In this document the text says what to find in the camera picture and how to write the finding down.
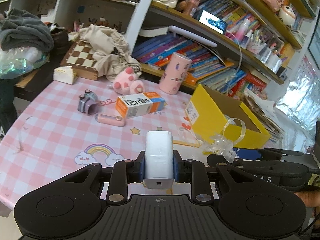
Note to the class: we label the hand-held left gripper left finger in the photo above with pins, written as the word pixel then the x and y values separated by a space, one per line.
pixel 143 167

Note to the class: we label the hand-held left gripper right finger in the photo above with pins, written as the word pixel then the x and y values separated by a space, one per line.
pixel 176 167

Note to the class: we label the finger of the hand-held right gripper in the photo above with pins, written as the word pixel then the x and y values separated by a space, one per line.
pixel 218 160
pixel 247 154

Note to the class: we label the clear ribbon bead bow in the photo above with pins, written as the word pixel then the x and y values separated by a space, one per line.
pixel 220 143

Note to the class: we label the white power adapter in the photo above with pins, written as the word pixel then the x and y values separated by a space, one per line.
pixel 158 155

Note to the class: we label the yellow cardboard box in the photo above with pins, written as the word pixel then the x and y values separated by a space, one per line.
pixel 215 110

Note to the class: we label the small pink stick device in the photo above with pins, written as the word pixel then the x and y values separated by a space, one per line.
pixel 110 120

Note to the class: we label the orange white toothpaste box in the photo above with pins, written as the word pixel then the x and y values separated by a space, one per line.
pixel 138 105

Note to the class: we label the person's right hand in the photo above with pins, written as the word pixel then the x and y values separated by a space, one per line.
pixel 308 198

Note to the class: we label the stack of loose papers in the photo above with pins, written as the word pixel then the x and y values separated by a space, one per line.
pixel 265 115

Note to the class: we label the silver foil sheet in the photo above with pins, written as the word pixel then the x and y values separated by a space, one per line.
pixel 297 105

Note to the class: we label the pink plush paws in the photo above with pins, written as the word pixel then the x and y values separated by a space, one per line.
pixel 127 81

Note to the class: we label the pink printed cylinder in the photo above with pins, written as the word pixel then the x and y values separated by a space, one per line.
pixel 175 73

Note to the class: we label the pink checked tablecloth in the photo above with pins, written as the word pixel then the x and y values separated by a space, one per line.
pixel 50 130

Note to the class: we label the row of children's books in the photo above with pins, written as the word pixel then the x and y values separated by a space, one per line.
pixel 190 55

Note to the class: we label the white wedge paper box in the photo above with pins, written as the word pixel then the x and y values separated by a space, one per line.
pixel 63 75

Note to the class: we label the wooden chessboard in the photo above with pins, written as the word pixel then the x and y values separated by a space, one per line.
pixel 80 60

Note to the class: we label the beige cloth bag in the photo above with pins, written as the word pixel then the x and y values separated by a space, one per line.
pixel 107 47

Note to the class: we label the white flat lamp bar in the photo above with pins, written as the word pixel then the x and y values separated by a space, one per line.
pixel 192 35

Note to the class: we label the phone with lit screen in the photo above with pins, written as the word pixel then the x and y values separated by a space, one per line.
pixel 212 21

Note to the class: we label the white bookshelf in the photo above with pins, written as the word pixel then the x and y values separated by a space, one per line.
pixel 140 20

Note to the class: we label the iridescent plastic bag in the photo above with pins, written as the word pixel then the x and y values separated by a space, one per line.
pixel 20 61

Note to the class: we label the grey folded cloth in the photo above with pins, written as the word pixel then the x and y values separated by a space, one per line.
pixel 25 35

